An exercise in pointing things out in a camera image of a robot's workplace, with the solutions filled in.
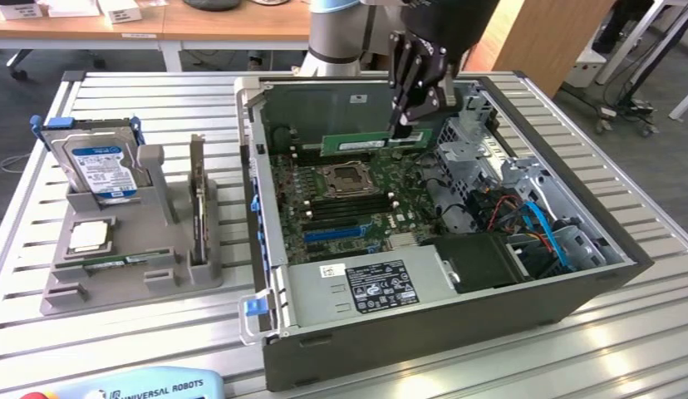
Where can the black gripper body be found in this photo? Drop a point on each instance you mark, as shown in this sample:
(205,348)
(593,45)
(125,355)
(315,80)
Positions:
(449,21)

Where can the green RAM stick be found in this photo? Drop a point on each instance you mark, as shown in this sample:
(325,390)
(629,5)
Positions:
(127,261)
(355,143)

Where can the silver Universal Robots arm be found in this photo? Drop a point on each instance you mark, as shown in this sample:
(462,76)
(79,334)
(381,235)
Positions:
(333,33)

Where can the black RAM slot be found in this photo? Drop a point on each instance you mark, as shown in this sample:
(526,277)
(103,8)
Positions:
(353,215)
(350,204)
(349,198)
(351,210)

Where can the metal disk bay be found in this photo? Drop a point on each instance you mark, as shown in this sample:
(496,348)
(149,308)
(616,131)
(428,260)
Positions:
(466,166)

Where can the wooden cabinet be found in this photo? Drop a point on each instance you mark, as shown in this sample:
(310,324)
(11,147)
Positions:
(549,37)

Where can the metal CPU socket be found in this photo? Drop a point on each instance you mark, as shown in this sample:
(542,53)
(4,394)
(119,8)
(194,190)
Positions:
(349,178)

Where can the green motherboard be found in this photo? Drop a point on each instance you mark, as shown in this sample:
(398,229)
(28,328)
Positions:
(399,199)

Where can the small silver heat sink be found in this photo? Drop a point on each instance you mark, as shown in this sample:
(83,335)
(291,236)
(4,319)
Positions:
(405,241)

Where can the blue expansion slot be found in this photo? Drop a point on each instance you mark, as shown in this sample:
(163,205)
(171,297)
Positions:
(335,234)

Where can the black expansion slot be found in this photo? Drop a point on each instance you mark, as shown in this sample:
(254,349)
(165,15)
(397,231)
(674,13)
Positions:
(338,250)

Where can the wooden desk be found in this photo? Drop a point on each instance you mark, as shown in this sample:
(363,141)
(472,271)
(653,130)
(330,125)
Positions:
(155,29)

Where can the grey power supply unit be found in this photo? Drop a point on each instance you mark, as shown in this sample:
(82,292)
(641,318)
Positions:
(315,295)

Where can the white cardboard box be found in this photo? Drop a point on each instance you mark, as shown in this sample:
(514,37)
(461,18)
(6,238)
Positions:
(119,11)
(22,9)
(74,7)

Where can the black open PC case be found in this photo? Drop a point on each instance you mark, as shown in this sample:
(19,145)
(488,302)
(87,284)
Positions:
(433,332)

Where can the hard disk with blue carrier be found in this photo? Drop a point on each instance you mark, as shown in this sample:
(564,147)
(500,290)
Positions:
(100,166)

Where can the black table corner cap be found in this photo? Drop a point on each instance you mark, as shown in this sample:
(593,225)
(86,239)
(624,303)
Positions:
(72,75)

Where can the blue case latch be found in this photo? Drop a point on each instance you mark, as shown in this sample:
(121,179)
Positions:
(251,306)

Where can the silver CPU chip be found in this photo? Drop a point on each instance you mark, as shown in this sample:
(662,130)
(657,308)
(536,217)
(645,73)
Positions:
(91,237)

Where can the grey parts rack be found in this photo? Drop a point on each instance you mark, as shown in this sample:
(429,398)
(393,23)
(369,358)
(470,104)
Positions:
(133,287)

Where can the light blue teach pendant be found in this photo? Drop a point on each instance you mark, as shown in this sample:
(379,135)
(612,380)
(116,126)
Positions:
(139,386)

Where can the white table frame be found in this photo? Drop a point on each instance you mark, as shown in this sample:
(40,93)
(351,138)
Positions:
(644,37)

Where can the graphics card with metal bracket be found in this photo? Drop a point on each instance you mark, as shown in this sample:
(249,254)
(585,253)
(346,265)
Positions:
(198,199)

